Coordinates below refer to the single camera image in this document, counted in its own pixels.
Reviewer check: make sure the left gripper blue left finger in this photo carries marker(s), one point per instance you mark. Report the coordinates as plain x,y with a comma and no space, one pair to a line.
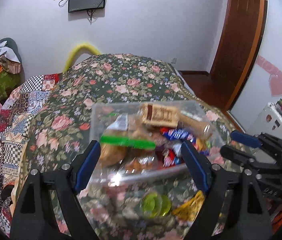
88,162

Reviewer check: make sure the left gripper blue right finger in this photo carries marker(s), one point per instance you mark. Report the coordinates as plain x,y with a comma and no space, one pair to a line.
198,166

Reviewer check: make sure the long wafer pack clear wrapper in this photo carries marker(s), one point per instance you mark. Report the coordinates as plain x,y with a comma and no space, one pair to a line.
201,129

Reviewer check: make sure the fried snack bag green seal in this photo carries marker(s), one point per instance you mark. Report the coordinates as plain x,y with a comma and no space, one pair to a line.
124,136

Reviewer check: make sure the baked rice cracker pack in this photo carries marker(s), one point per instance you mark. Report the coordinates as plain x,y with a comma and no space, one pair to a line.
159,115

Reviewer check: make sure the red snack packet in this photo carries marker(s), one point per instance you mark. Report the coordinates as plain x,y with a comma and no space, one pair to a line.
168,158

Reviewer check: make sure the dark floral bedspread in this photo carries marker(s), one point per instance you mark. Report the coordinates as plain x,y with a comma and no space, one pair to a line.
48,206

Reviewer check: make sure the yellow snack packet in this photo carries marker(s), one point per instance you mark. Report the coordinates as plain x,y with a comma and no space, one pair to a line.
189,210

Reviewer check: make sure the white small fridge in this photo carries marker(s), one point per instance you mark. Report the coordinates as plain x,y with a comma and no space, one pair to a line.
268,121

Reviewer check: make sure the blue wrapped candies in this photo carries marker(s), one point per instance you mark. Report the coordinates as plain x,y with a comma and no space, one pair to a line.
182,135

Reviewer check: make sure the clear plastic storage box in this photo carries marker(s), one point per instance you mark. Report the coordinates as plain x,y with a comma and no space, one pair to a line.
146,166

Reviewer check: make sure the green jelly cup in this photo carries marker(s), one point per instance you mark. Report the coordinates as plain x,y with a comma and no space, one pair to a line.
154,205

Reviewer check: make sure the patchwork checkered quilt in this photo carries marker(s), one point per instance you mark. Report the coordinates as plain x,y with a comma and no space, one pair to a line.
16,115

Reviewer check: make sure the yellow fuzzy hoop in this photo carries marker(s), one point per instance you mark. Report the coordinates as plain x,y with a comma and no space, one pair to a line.
83,48

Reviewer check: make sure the pile of clothes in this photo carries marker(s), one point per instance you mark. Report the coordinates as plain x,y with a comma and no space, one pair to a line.
10,67

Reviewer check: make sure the pink heart wall sticker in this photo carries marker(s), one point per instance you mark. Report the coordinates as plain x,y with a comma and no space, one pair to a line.
275,78

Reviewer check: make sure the brown wooden door frame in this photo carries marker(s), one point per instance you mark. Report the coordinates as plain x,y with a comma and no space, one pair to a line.
236,52

